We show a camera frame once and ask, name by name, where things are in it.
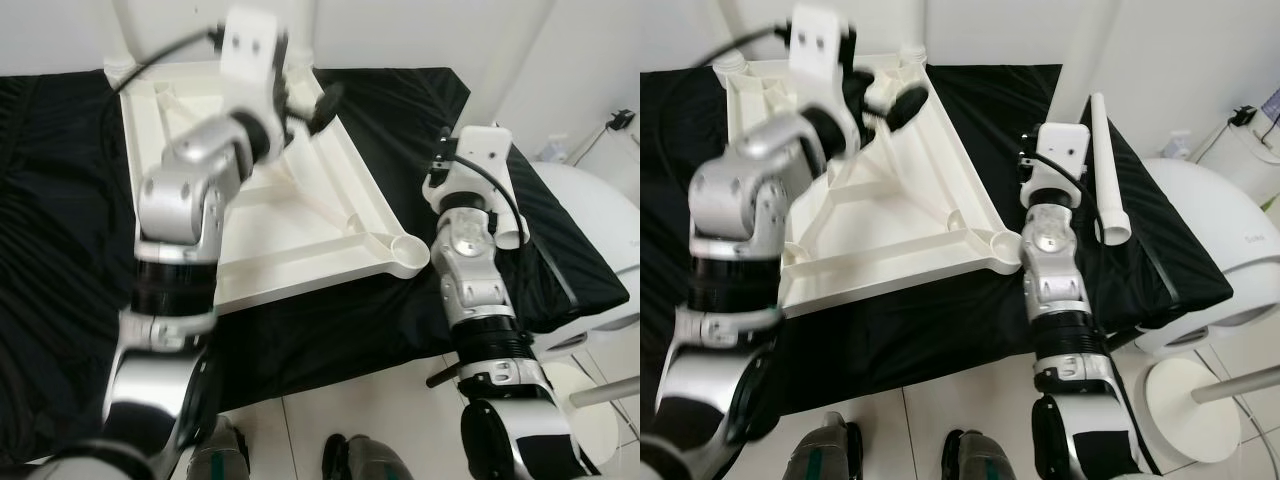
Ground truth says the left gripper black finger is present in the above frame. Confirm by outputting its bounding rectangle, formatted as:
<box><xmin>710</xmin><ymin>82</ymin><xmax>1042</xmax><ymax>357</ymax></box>
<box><xmin>303</xmin><ymin>83</ymin><xmax>347</xmax><ymax>137</ymax></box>
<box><xmin>883</xmin><ymin>85</ymin><xmax>930</xmax><ymax>134</ymax></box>

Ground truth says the white plastic table top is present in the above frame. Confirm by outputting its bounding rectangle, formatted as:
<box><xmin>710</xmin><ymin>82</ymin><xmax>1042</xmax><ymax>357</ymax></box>
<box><xmin>715</xmin><ymin>50</ymin><xmax>1023</xmax><ymax>321</ymax></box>
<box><xmin>105</xmin><ymin>55</ymin><xmax>431</xmax><ymax>316</ymax></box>

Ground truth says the white dome-shaped appliance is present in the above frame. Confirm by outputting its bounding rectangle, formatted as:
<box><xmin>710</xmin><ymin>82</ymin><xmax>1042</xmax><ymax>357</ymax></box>
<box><xmin>530</xmin><ymin>160</ymin><xmax>641</xmax><ymax>353</ymax></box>
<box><xmin>1135</xmin><ymin>155</ymin><xmax>1280</xmax><ymax>357</ymax></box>

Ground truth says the white box appliance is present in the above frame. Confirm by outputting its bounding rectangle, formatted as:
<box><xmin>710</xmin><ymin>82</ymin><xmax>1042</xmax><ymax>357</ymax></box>
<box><xmin>1198</xmin><ymin>115</ymin><xmax>1280</xmax><ymax>201</ymax></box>

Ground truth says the black table cloth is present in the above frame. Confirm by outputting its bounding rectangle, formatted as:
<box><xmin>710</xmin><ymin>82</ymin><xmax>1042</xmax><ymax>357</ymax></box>
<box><xmin>0</xmin><ymin>65</ymin><xmax>616</xmax><ymax>461</ymax></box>
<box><xmin>640</xmin><ymin>62</ymin><xmax>1236</xmax><ymax>421</ymax></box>

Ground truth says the grey metal rod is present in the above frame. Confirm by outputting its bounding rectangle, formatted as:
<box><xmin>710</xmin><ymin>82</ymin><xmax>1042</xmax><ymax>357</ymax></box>
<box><xmin>570</xmin><ymin>378</ymin><xmax>641</xmax><ymax>407</ymax></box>
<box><xmin>1192</xmin><ymin>365</ymin><xmax>1280</xmax><ymax>404</ymax></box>

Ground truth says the white round base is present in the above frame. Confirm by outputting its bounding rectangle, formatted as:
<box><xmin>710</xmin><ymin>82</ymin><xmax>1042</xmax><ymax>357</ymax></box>
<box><xmin>545</xmin><ymin>360</ymin><xmax>623</xmax><ymax>463</ymax></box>
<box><xmin>1145</xmin><ymin>358</ymin><xmax>1242</xmax><ymax>464</ymax></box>

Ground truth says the grey robot right foot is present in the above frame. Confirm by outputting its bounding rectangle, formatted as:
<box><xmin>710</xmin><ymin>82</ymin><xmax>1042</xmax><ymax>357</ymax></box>
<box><xmin>325</xmin><ymin>432</ymin><xmax>413</xmax><ymax>480</ymax></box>
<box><xmin>945</xmin><ymin>428</ymin><xmax>1023</xmax><ymax>480</ymax></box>

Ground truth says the grey robot foot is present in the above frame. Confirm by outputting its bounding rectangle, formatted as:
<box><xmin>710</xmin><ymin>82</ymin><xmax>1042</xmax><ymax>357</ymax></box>
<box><xmin>945</xmin><ymin>428</ymin><xmax>1023</xmax><ymax>480</ymax></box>
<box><xmin>325</xmin><ymin>432</ymin><xmax>413</xmax><ymax>480</ymax></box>
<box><xmin>790</xmin><ymin>412</ymin><xmax>864</xmax><ymax>480</ymax></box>
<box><xmin>190</xmin><ymin>420</ymin><xmax>251</xmax><ymax>480</ymax></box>

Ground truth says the grey robot left foot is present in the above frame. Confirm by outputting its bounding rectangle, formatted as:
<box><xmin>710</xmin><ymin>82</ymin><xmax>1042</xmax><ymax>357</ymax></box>
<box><xmin>790</xmin><ymin>412</ymin><xmax>864</xmax><ymax>480</ymax></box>
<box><xmin>190</xmin><ymin>420</ymin><xmax>251</xmax><ymax>480</ymax></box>

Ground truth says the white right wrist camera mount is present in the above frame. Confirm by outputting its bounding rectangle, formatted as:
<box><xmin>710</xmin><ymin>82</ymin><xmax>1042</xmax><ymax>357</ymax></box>
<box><xmin>428</xmin><ymin>125</ymin><xmax>514</xmax><ymax>216</ymax></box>
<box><xmin>1020</xmin><ymin>122</ymin><xmax>1090</xmax><ymax>211</ymax></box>

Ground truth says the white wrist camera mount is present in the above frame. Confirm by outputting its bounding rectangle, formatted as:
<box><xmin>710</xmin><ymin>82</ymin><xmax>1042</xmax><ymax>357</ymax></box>
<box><xmin>428</xmin><ymin>125</ymin><xmax>514</xmax><ymax>216</ymax></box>
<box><xmin>1020</xmin><ymin>122</ymin><xmax>1090</xmax><ymax>211</ymax></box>
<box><xmin>218</xmin><ymin>8</ymin><xmax>293</xmax><ymax>133</ymax></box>
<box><xmin>790</xmin><ymin>5</ymin><xmax>861</xmax><ymax>153</ymax></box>

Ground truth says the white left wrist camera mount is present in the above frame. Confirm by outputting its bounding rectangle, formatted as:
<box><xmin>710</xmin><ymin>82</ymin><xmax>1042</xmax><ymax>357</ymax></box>
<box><xmin>218</xmin><ymin>8</ymin><xmax>293</xmax><ymax>133</ymax></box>
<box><xmin>790</xmin><ymin>5</ymin><xmax>861</xmax><ymax>153</ymax></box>

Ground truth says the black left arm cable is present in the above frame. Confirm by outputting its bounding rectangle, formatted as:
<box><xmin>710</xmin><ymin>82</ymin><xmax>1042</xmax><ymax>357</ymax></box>
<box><xmin>100</xmin><ymin>25</ymin><xmax>227</xmax><ymax>106</ymax></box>
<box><xmin>640</xmin><ymin>25</ymin><xmax>798</xmax><ymax>106</ymax></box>

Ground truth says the thin black power cable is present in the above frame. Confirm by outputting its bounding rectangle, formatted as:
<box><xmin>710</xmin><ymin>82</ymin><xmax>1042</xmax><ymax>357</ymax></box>
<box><xmin>1192</xmin><ymin>118</ymin><xmax>1237</xmax><ymax>163</ymax></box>
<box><xmin>568</xmin><ymin>122</ymin><xmax>613</xmax><ymax>163</ymax></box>

